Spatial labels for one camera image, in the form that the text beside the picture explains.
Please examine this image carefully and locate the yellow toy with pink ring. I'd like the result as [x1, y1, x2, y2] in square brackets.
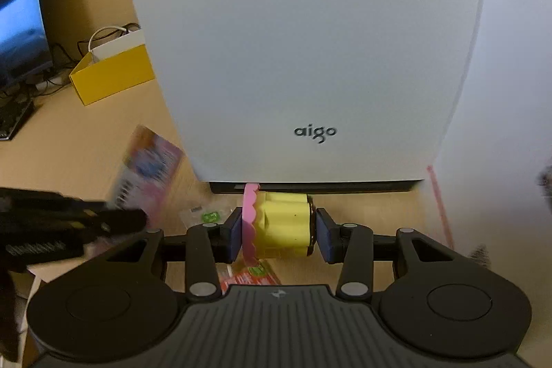
[241, 182, 316, 265]

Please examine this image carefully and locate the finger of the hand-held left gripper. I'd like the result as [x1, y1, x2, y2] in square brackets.
[80, 200, 148, 243]

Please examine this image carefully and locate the black cable bundle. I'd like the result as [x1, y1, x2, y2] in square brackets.
[51, 22, 141, 89]

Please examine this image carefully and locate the pink printed packet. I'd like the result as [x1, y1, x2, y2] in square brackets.
[108, 124, 186, 228]

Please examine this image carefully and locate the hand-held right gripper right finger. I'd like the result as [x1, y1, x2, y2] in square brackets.
[315, 208, 458, 302]

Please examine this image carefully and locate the white computer case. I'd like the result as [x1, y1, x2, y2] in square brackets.
[117, 0, 490, 196]

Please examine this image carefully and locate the white power strip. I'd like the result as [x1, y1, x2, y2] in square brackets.
[35, 76, 65, 92]

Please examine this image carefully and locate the white cable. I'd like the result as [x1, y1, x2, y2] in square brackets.
[88, 27, 128, 62]

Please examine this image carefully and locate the black keyboard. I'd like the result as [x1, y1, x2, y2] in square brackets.
[0, 98, 35, 141]

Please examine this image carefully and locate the red snack packet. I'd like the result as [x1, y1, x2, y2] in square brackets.
[218, 258, 281, 295]

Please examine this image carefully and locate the clear packet with green label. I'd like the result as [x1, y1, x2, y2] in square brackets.
[179, 204, 236, 228]

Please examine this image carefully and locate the white printed carton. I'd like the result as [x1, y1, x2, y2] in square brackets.
[426, 0, 552, 278]

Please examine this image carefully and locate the black monitor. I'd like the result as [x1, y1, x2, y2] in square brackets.
[0, 0, 55, 93]

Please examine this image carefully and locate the yellow cardboard box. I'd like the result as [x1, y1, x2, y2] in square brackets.
[69, 29, 157, 107]

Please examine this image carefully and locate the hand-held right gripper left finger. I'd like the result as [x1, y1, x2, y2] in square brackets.
[101, 208, 243, 302]

